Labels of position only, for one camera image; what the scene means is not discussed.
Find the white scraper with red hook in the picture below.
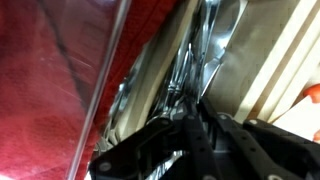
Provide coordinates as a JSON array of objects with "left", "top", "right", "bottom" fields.
[{"left": 271, "top": 82, "right": 320, "bottom": 143}]

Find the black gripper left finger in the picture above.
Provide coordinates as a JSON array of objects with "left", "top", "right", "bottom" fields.
[{"left": 89, "top": 99, "right": 218, "bottom": 180}]

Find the silver metal fork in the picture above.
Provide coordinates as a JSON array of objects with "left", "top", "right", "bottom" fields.
[{"left": 159, "top": 42, "right": 202, "bottom": 116}]

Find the red cloth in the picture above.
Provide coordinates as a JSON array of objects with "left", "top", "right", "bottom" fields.
[{"left": 0, "top": 0, "right": 182, "bottom": 180}]

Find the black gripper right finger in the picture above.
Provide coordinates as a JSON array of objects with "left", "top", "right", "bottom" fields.
[{"left": 199, "top": 97, "right": 320, "bottom": 180}]

